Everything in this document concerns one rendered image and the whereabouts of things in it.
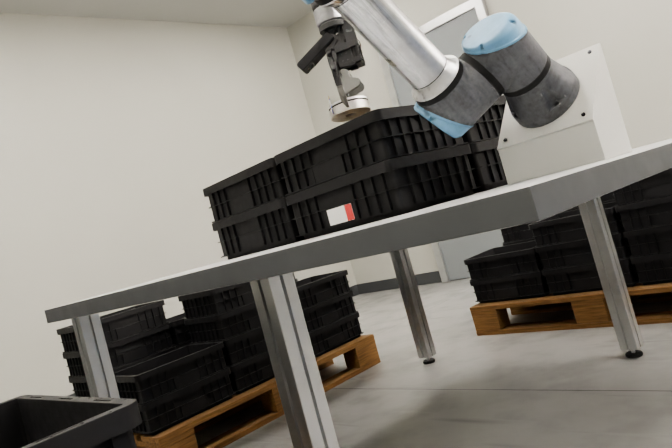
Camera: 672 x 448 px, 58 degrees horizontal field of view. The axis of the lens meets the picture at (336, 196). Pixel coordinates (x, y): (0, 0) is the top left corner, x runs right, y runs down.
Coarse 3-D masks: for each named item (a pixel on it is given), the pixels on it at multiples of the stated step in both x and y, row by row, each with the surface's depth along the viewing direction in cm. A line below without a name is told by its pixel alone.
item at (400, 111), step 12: (384, 108) 131; (396, 108) 133; (408, 108) 136; (360, 120) 132; (372, 120) 130; (324, 132) 142; (336, 132) 139; (348, 132) 136; (300, 144) 149; (312, 144) 145; (276, 156) 157; (288, 156) 153
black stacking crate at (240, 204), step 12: (276, 168) 160; (252, 180) 169; (264, 180) 164; (276, 180) 160; (216, 192) 184; (228, 192) 179; (240, 192) 174; (252, 192) 170; (264, 192) 165; (276, 192) 161; (216, 204) 184; (228, 204) 180; (240, 204) 174; (252, 204) 169; (264, 204) 167; (216, 216) 186; (228, 216) 179
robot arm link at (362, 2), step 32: (320, 0) 107; (352, 0) 107; (384, 0) 109; (384, 32) 111; (416, 32) 114; (416, 64) 115; (448, 64) 118; (416, 96) 122; (448, 96) 118; (480, 96) 120; (448, 128) 121
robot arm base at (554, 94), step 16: (560, 64) 127; (544, 80) 123; (560, 80) 124; (576, 80) 126; (512, 96) 126; (528, 96) 124; (544, 96) 124; (560, 96) 124; (576, 96) 125; (512, 112) 133; (528, 112) 127; (544, 112) 125; (560, 112) 125
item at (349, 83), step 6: (342, 72) 149; (348, 72) 148; (348, 78) 148; (354, 78) 148; (342, 84) 148; (348, 84) 148; (354, 84) 148; (342, 90) 147; (348, 90) 148; (342, 96) 148; (342, 102) 149
